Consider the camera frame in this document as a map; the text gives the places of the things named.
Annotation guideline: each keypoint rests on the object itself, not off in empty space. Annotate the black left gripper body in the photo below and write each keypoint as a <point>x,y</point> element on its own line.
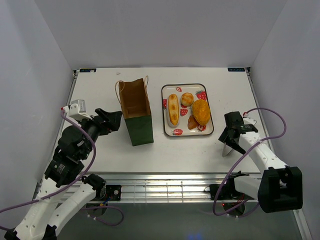
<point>94,128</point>

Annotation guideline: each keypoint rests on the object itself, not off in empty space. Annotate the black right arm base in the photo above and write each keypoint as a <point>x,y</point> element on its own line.
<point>227,192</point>

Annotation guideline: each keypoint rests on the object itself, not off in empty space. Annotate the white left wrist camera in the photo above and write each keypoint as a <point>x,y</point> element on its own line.
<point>78,108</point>

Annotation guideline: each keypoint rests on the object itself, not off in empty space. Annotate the green brown paper bag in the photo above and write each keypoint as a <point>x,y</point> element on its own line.
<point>135,105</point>

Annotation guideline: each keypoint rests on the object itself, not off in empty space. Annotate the large orange crumb bread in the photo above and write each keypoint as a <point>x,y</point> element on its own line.
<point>201,112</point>

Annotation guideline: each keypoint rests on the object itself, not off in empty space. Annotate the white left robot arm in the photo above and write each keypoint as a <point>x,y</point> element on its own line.
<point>66,188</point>

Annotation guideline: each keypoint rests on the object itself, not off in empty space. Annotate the blue label sticker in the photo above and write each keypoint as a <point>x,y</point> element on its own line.
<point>87,70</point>
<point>236,69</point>

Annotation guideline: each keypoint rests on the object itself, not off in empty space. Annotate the blue label sticker right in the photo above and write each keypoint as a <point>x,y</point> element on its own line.
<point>236,69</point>

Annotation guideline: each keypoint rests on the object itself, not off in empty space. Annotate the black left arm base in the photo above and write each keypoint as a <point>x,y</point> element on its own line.
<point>113,192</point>

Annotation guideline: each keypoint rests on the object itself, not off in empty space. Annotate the small round bun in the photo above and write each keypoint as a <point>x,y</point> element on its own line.
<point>187,99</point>

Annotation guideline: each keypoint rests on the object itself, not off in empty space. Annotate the blue label sticker left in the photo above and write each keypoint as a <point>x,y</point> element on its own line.
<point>87,70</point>

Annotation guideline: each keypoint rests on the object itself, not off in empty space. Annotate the long sesame bread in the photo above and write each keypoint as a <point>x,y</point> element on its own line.
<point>173,110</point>

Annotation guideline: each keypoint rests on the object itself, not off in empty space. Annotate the strawberry pattern tray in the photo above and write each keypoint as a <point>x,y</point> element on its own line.
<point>183,129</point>

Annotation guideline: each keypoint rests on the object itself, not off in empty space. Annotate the metal food tongs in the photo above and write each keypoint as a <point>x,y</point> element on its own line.
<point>228,147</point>

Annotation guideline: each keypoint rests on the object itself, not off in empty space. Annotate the aluminium table rail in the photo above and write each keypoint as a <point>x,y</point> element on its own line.
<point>162,188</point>

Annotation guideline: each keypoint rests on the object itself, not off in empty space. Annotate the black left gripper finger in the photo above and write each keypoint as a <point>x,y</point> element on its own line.
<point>110,117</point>
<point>113,124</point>

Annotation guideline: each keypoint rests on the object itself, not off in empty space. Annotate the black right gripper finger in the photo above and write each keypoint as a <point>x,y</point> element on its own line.
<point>225,137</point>
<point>235,144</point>

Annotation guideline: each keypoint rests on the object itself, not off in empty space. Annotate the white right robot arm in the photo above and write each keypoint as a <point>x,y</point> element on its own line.
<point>280,187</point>

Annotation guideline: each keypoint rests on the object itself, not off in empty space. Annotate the small brown croissant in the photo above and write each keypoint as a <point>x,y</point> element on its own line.
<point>192,123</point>

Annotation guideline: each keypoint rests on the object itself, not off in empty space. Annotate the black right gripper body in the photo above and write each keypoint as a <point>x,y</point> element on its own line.
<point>228,129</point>

